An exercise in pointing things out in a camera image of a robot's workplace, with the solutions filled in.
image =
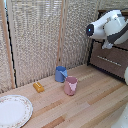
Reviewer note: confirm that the blue plastic cup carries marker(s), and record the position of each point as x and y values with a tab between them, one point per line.
60	74

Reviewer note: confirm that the small orange block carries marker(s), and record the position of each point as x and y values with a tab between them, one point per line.
38	87

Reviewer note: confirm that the woven bamboo folding screen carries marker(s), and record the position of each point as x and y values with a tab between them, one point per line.
36	36

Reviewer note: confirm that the brown drawer front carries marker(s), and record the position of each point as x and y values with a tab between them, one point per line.
106	61

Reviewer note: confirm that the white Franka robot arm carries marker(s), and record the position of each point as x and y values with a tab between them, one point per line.
111	26

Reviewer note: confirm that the pink plastic cup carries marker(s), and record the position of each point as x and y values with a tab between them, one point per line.
70	85

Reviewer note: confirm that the white floral rimmed plate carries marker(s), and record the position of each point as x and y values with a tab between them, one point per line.
13	111

